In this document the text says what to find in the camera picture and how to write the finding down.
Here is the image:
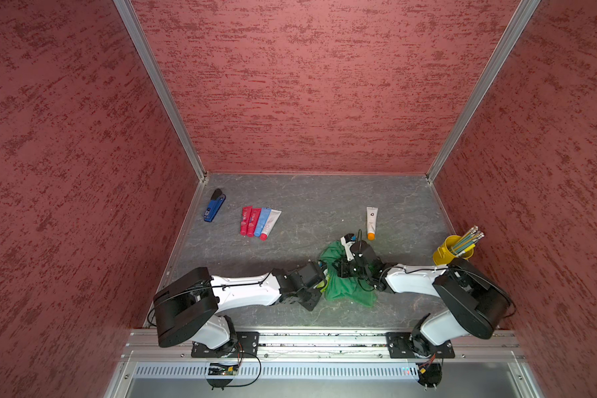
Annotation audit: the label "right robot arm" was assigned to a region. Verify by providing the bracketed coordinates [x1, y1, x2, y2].
[333, 234, 515, 359]

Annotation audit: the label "left corner aluminium profile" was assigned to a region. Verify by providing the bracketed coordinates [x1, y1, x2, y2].
[114, 0, 207, 184]

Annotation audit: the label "right corner aluminium profile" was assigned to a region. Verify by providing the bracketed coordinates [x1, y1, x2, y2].
[426, 0, 541, 185]

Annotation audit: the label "blue stapler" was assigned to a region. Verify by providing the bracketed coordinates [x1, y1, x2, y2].
[203, 188, 227, 222]

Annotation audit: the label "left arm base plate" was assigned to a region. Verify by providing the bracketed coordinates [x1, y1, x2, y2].
[191, 332, 260, 358]

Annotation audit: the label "white tube pink cap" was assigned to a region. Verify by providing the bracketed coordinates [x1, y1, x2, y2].
[260, 210, 282, 240]

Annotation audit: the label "blue toothpaste tube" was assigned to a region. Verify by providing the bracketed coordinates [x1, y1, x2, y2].
[254, 207, 271, 237]

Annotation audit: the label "corner aluminium profile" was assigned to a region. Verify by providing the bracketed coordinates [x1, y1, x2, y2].
[114, 0, 207, 184]
[426, 0, 541, 185]

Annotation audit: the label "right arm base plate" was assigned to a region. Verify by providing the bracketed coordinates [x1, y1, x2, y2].
[386, 333, 455, 360]

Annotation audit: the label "yellow cup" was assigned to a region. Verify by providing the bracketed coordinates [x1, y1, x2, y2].
[432, 235, 475, 266]

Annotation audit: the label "white tube orange cap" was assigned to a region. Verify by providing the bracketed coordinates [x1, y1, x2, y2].
[366, 207, 378, 240]

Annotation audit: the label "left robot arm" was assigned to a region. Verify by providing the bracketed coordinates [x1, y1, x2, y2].
[149, 262, 326, 358]

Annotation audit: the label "pink toothpaste tube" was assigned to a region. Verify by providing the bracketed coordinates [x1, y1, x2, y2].
[240, 206, 252, 235]
[246, 208, 261, 237]

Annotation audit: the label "green microfiber cloth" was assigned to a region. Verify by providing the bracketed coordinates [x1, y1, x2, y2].
[319, 241, 376, 308]

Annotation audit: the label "pencils in cup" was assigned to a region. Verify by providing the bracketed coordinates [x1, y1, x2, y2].
[449, 226, 484, 257]

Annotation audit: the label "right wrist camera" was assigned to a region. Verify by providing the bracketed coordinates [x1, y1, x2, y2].
[340, 234, 357, 262]

